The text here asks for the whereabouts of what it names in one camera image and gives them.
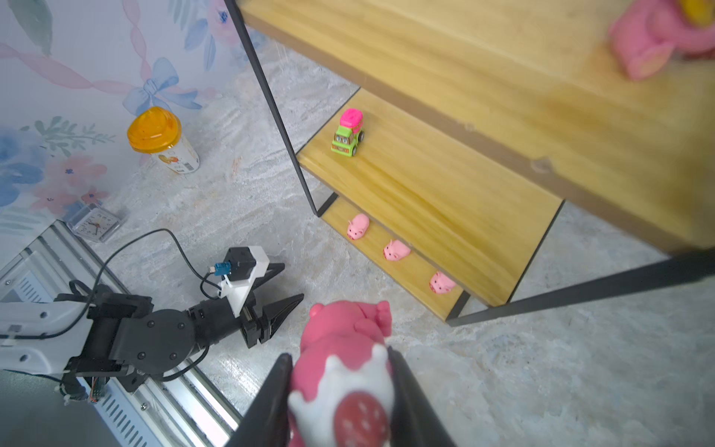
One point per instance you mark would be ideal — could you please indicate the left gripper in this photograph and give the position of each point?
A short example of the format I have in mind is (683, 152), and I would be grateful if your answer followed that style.
(130, 340)

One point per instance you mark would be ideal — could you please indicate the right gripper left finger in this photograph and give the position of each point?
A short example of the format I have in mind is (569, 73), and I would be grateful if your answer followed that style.
(266, 423)

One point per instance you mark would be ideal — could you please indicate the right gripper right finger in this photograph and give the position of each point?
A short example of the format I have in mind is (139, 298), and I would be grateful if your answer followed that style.
(414, 421)

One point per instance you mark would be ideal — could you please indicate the pink bear cream toy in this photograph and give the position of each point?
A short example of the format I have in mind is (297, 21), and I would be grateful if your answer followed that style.
(342, 390)

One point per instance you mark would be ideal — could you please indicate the pink pig toy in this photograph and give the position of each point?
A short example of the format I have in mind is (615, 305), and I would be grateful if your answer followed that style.
(441, 284)
(358, 226)
(396, 251)

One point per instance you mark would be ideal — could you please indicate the pink green toy car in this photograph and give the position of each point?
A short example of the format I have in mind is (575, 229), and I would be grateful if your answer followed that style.
(350, 133)

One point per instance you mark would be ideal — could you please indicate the pink bear sunflower toy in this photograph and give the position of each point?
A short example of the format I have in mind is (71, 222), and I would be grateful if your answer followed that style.
(650, 33)

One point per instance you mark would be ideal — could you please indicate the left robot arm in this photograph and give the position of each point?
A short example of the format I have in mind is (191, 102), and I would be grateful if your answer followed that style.
(40, 339)

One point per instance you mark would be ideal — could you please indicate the pink pig toy on shelf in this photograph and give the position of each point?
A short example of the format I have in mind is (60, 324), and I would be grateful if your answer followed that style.
(441, 284)

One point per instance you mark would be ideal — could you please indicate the wooden three-tier shelf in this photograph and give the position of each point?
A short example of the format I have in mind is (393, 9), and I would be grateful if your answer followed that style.
(484, 118)

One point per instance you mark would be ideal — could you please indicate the small white alarm clock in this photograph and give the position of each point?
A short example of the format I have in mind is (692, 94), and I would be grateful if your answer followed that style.
(94, 223)

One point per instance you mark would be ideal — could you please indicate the orange lid plastic jar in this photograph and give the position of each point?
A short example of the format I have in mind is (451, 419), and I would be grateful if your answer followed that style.
(158, 133)

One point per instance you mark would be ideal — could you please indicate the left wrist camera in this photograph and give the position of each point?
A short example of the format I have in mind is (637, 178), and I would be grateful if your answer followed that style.
(241, 267)

